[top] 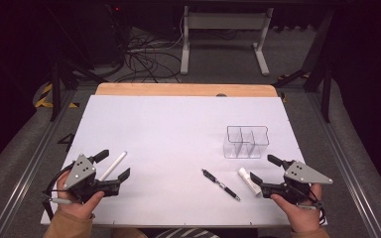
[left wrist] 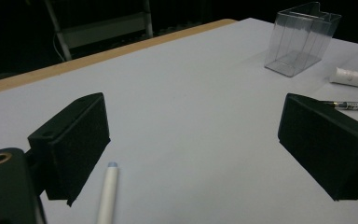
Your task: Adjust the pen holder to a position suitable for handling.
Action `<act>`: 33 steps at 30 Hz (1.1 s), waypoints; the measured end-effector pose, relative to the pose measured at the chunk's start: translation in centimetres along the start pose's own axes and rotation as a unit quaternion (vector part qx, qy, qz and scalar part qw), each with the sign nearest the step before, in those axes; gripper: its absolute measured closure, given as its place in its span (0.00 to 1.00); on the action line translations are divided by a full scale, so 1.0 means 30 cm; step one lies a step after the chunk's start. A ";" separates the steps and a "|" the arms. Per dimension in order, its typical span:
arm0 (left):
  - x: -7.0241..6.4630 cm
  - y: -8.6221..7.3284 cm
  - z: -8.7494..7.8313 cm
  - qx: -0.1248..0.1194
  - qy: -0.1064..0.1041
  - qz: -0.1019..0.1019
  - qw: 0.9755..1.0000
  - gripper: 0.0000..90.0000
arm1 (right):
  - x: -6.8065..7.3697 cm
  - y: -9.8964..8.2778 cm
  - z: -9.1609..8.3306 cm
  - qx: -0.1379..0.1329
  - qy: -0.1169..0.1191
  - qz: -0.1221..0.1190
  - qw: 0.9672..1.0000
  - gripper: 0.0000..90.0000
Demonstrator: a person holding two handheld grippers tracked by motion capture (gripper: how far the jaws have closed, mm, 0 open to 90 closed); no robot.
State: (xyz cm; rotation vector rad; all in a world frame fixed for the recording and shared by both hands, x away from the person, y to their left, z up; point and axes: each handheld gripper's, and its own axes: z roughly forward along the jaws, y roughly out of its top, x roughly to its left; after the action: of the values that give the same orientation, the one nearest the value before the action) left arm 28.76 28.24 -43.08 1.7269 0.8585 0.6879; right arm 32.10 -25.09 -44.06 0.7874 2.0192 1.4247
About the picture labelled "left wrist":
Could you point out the white metal stand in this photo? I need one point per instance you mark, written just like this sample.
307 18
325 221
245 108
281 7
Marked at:
105 29

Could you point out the wooden table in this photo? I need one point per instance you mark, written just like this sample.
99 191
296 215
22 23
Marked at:
74 63

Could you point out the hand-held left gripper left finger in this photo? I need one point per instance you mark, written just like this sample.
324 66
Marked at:
71 140

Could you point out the black pen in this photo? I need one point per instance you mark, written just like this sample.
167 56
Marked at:
351 105

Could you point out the white tube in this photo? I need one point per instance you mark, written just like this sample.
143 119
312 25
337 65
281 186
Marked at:
352 78

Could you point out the white pen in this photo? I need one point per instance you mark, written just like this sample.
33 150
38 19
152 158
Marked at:
108 193

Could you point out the white table sheet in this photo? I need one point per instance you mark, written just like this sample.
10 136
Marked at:
192 109

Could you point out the clear plastic container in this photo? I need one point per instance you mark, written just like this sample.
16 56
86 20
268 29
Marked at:
298 43

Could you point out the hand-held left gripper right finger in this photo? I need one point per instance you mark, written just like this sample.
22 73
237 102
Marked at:
326 146

